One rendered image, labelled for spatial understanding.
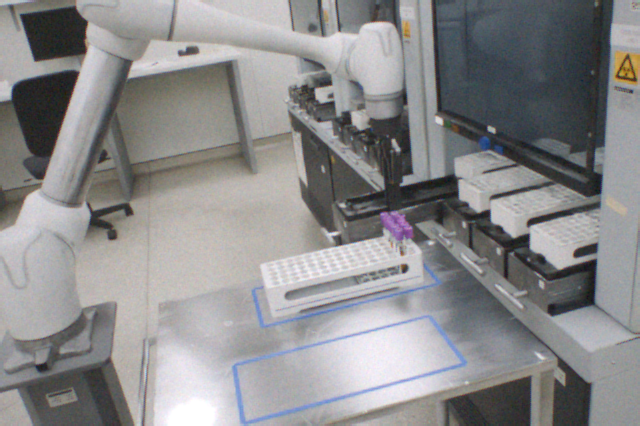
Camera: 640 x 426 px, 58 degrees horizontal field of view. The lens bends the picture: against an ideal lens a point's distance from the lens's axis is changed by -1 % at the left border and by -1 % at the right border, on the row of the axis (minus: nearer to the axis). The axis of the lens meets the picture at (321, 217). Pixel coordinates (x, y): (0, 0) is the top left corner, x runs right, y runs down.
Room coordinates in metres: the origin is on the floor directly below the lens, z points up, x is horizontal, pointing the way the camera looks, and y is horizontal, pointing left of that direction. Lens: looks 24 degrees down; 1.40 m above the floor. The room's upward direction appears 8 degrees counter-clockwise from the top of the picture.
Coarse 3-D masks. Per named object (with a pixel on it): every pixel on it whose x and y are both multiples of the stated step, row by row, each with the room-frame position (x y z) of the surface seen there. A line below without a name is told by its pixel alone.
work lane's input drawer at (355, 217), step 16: (448, 176) 1.48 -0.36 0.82; (416, 192) 1.43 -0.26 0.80; (432, 192) 1.42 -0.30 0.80; (448, 192) 1.37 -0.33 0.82; (336, 208) 1.40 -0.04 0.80; (352, 208) 1.36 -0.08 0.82; (368, 208) 1.37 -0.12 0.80; (384, 208) 1.33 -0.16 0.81; (416, 208) 1.34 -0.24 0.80; (432, 208) 1.35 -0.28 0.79; (336, 224) 1.41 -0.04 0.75; (352, 224) 1.30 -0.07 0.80; (368, 224) 1.31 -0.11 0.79
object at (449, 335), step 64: (448, 256) 1.03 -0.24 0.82; (192, 320) 0.93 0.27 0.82; (256, 320) 0.90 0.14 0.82; (320, 320) 0.87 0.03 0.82; (384, 320) 0.84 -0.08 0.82; (448, 320) 0.81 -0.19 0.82; (512, 320) 0.79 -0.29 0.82; (192, 384) 0.74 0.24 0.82; (256, 384) 0.72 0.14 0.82; (320, 384) 0.70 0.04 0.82; (384, 384) 0.68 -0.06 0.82; (448, 384) 0.66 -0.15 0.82
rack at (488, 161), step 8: (480, 152) 1.50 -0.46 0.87; (488, 152) 1.50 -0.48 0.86; (456, 160) 1.47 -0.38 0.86; (464, 160) 1.47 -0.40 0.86; (472, 160) 1.45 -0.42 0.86; (480, 160) 1.44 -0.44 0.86; (488, 160) 1.43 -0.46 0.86; (496, 160) 1.42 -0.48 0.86; (504, 160) 1.41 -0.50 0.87; (456, 168) 1.47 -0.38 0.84; (464, 168) 1.43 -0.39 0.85; (472, 168) 1.39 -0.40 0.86; (480, 168) 1.39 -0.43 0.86; (488, 168) 1.40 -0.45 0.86; (496, 168) 1.51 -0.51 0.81; (504, 168) 1.50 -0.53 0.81; (464, 176) 1.43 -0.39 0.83; (472, 176) 1.39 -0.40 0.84
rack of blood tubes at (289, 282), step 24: (384, 240) 1.02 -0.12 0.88; (264, 264) 0.99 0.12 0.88; (288, 264) 0.98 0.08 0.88; (312, 264) 0.97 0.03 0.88; (336, 264) 0.96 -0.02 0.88; (360, 264) 0.94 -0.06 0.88; (384, 264) 0.94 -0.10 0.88; (408, 264) 0.94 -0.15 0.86; (288, 288) 0.91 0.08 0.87; (312, 288) 0.98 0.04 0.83; (336, 288) 0.96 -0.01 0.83; (360, 288) 0.93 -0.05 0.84; (384, 288) 0.94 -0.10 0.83; (288, 312) 0.90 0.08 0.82
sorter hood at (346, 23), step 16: (336, 0) 2.33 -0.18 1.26; (352, 0) 2.14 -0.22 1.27; (368, 0) 1.97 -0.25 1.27; (384, 0) 1.83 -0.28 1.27; (336, 16) 2.34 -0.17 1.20; (352, 16) 2.15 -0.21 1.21; (368, 16) 1.99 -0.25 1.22; (384, 16) 1.84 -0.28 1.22; (352, 32) 2.17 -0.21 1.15; (352, 80) 2.20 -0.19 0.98
